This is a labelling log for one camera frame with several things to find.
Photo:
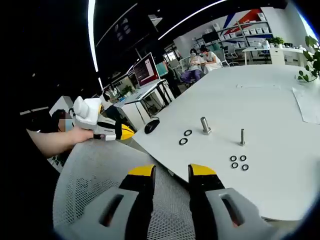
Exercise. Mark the storage shelf with white bins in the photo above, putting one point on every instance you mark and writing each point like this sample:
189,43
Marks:
250,31

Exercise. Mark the desk potted plant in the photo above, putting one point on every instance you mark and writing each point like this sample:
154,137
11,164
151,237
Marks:
127,90

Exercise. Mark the small threaded steel stud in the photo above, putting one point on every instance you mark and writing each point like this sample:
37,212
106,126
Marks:
242,136

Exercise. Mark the white paper sheet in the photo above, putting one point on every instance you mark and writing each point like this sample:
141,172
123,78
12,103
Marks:
308,105

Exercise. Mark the large potted plant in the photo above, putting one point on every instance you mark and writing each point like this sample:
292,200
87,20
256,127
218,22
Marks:
311,57

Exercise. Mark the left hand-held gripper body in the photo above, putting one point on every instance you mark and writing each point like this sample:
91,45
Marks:
87,112

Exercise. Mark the small potted plant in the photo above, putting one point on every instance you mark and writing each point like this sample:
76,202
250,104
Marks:
275,41

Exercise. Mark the large threaded steel stud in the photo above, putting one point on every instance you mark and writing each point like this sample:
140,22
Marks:
205,123

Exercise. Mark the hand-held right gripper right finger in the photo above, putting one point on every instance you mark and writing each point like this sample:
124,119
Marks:
207,200

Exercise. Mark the grey mesh chair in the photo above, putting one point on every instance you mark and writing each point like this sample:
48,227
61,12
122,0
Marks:
100,162

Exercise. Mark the black computer mouse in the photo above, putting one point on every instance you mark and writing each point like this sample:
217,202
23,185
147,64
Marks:
151,126

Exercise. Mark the computer monitor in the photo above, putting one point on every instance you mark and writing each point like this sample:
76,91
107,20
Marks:
146,70

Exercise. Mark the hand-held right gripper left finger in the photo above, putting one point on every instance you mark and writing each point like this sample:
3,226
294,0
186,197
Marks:
130,200

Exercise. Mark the white monitor desk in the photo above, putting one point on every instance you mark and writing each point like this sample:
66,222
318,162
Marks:
140,100

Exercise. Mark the large metal washer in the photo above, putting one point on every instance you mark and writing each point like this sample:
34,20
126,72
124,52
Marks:
185,132
180,141

